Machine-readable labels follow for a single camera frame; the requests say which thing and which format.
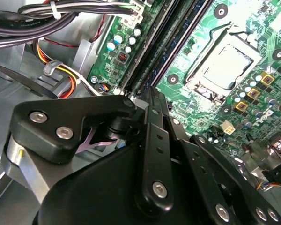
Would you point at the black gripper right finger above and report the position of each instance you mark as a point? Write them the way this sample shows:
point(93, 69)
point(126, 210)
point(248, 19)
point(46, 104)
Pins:
point(201, 168)

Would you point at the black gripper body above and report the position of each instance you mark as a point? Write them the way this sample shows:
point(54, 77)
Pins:
point(96, 192)

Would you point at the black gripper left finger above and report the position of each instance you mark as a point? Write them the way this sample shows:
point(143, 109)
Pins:
point(46, 124)

